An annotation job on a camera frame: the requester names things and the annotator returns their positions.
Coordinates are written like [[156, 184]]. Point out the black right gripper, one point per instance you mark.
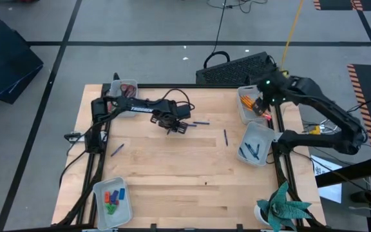
[[260, 106]]

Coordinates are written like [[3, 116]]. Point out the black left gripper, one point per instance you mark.
[[166, 119]]

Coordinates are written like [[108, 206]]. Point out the orange pencil pink eraser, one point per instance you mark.
[[250, 106], [245, 102], [267, 116], [249, 103], [248, 99]]

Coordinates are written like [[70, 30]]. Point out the dark blue crayon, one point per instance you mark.
[[225, 138], [201, 122], [192, 125], [252, 151], [117, 150], [243, 153], [257, 149]]

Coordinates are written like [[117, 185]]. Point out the grey plastic bin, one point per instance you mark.
[[118, 219], [266, 132], [114, 90], [244, 117]]

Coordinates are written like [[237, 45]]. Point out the light blue eraser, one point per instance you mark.
[[121, 193]]

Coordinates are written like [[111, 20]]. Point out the green eraser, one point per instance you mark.
[[108, 206], [112, 211]]

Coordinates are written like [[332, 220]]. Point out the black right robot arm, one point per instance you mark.
[[320, 100]]

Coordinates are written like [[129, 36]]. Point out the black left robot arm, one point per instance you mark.
[[134, 105]]

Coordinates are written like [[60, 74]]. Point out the black mesh case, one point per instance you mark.
[[230, 71]]

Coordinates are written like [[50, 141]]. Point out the yellow connector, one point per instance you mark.
[[315, 130]]

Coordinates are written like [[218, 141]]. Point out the white paper sheet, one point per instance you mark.
[[325, 167]]

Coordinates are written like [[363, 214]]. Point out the green paper plant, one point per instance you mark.
[[283, 207]]

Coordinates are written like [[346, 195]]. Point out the black hazard striped floor mat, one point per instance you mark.
[[333, 4], [366, 77]]

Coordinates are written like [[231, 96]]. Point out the white round pot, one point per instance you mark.
[[259, 216]]

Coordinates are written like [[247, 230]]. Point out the black beam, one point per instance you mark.
[[349, 172]]

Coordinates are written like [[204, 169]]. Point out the black flat floor case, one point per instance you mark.
[[5, 58]]

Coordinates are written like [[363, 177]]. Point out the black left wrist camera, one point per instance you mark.
[[183, 111]]

